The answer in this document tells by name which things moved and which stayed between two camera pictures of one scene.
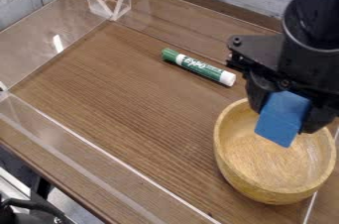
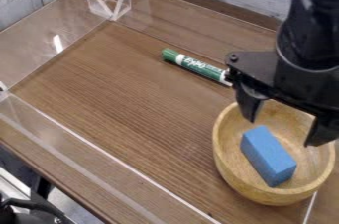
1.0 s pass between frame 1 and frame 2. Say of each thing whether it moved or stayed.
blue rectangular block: moved
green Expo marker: stayed
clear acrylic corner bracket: stayed
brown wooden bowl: stayed
